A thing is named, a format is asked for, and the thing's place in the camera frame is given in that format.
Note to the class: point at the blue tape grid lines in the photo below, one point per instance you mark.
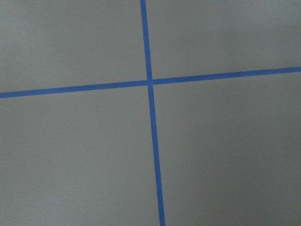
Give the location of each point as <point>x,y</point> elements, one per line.
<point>150,82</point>

